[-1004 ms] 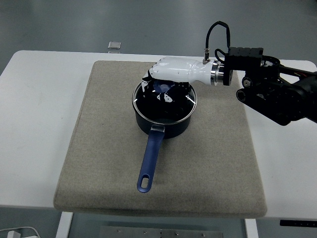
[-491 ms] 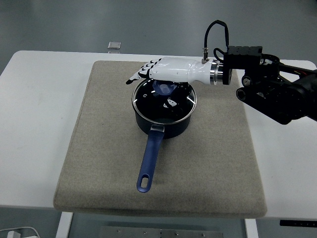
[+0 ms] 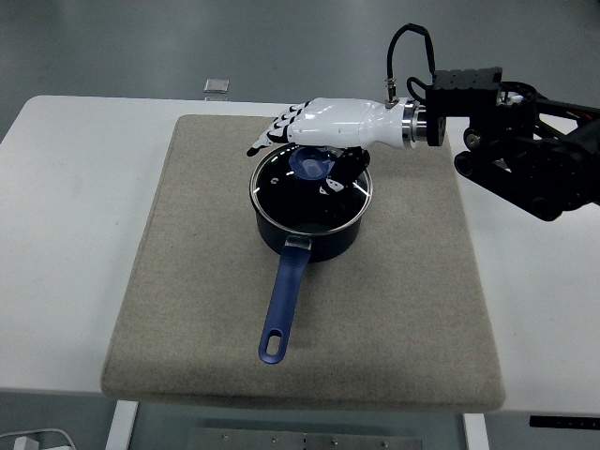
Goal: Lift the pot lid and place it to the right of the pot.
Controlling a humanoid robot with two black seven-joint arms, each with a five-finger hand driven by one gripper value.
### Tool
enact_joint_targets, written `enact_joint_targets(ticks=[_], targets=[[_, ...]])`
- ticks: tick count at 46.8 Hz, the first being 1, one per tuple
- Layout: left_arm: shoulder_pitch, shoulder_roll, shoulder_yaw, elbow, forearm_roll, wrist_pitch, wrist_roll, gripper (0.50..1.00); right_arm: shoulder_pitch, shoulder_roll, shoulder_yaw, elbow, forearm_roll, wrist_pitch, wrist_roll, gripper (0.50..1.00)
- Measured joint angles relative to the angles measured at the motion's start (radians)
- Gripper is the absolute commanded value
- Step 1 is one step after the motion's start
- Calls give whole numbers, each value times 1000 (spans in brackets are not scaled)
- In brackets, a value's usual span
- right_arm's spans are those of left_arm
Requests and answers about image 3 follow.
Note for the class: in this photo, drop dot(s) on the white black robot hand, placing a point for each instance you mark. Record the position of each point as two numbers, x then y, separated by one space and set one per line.
337 122

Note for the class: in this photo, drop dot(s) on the glass pot lid blue knob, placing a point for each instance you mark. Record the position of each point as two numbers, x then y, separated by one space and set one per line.
286 201

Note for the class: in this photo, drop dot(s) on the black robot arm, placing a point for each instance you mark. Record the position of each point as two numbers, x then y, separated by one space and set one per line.
529 169

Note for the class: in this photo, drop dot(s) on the small silver square floor plate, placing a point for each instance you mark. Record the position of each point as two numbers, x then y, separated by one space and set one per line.
216 85

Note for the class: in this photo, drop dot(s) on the beige fabric mat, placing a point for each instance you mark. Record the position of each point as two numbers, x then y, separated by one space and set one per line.
197 281

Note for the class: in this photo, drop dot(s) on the grey metal plate with screws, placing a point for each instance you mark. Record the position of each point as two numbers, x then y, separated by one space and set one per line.
304 440

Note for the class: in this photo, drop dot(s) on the white table leg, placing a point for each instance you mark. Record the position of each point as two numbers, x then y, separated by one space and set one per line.
475 433
121 429

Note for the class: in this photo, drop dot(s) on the black table control panel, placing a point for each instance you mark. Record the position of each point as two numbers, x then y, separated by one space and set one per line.
562 421

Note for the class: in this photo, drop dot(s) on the white power adapter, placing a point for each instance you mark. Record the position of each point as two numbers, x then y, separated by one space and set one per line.
23 444

